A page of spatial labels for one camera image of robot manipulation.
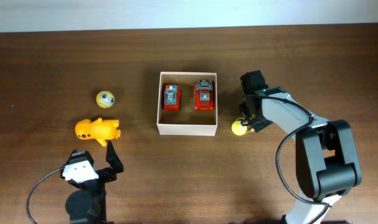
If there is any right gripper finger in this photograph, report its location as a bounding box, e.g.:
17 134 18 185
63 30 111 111
239 101 256 124
250 118 273 132

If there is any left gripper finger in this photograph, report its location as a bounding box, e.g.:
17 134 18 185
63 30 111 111
106 140 124 173
65 150 94 166

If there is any yellow wooden rattle drum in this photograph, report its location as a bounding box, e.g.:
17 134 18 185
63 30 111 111
231 118 255 136

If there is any orange toy dog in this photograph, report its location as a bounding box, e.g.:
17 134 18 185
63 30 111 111
75 118 121 147

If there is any red toy fire truck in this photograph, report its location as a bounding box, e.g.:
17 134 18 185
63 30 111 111
194 80 215 111

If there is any red toy police car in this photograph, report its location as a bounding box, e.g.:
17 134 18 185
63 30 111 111
163 85 181 111

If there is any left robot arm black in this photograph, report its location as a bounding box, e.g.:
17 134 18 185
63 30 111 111
60 140 124 224

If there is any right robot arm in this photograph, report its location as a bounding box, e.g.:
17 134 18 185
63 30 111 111
232 70 362 223

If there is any yellow face ball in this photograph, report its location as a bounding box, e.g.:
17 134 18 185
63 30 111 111
96 91 115 108

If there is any white cardboard box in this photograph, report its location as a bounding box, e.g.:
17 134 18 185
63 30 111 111
156 72 218 136

